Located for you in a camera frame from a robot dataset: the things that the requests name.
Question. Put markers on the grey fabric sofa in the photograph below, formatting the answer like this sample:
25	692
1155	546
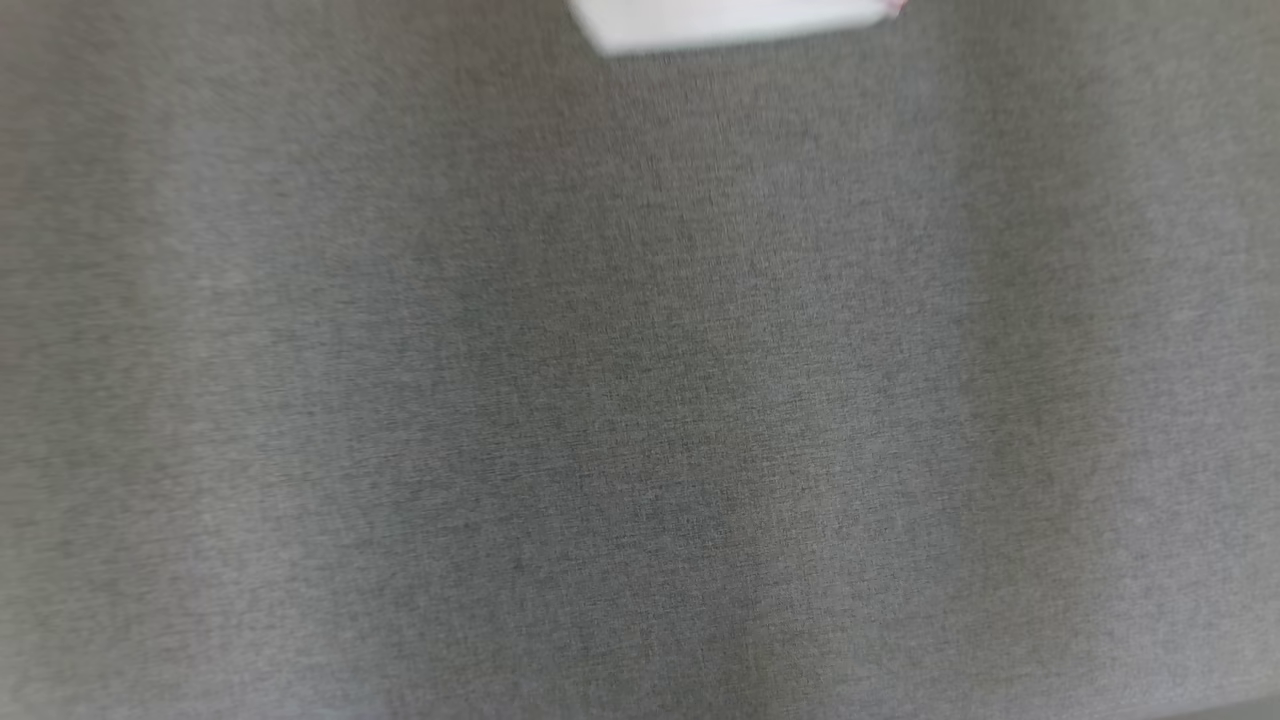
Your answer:
640	400

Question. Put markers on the red shorts with white hem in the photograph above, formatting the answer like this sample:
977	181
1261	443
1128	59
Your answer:
720	20

